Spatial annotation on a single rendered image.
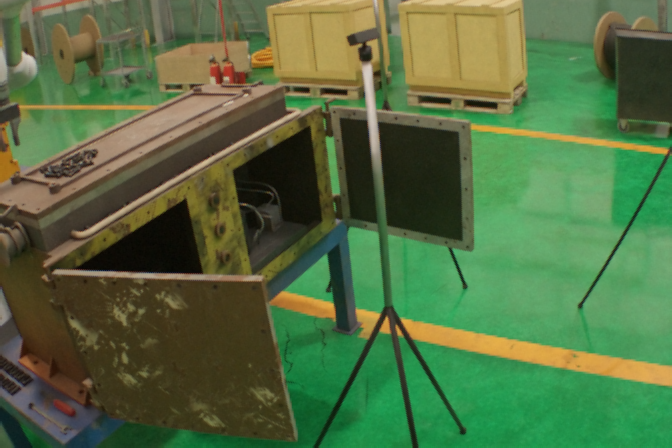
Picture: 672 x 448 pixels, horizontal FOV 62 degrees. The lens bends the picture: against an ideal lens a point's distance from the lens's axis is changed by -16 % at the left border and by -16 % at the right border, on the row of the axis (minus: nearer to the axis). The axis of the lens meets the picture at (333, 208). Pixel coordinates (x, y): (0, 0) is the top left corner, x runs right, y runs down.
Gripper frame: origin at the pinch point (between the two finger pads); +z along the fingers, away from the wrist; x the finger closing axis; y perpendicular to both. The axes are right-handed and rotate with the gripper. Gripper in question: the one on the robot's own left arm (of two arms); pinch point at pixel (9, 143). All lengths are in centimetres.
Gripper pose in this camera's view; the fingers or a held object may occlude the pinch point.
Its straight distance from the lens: 232.6
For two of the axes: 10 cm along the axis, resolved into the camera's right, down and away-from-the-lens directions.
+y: 8.4, 1.4, -5.2
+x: 5.3, -4.1, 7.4
